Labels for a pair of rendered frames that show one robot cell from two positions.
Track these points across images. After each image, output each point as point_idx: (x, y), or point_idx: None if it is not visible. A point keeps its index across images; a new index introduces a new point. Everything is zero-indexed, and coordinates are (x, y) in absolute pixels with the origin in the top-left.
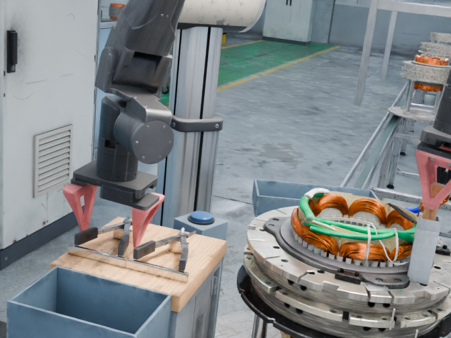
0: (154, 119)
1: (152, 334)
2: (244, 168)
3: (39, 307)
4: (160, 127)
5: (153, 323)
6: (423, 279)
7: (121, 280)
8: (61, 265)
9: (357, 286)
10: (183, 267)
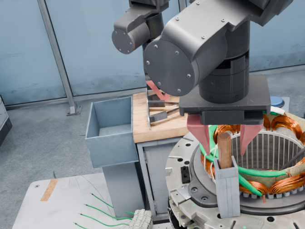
0: (118, 27)
1: (109, 145)
2: None
3: (119, 112)
4: (122, 33)
5: (107, 139)
6: (219, 212)
7: (133, 114)
8: (133, 97)
9: (179, 183)
10: (150, 121)
